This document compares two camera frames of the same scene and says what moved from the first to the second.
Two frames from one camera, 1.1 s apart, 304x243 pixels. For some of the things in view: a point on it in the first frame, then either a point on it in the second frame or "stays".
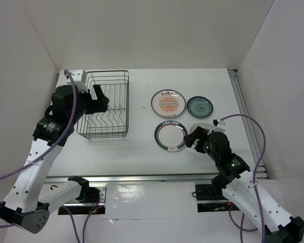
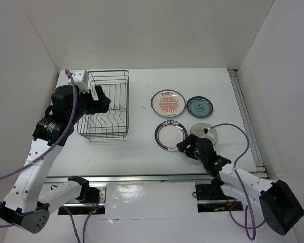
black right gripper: [199, 132] -> [190, 140]
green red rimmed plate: [169, 135] stays
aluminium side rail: [262, 172] stays
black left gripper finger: [102, 103] stays
